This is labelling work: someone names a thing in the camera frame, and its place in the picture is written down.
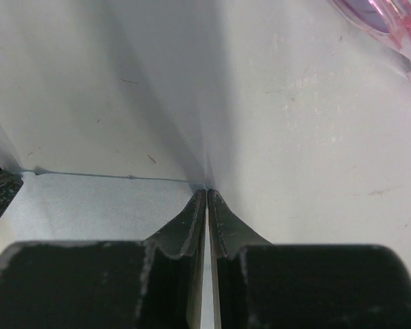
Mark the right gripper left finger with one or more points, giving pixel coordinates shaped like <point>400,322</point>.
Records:
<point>154,283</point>

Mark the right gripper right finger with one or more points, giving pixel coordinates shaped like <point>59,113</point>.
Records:
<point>258,284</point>

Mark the light blue cleaning cloth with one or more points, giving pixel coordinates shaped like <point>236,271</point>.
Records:
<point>61,207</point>

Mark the pink frame purple sunglasses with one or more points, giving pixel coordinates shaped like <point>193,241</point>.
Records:
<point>389,22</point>

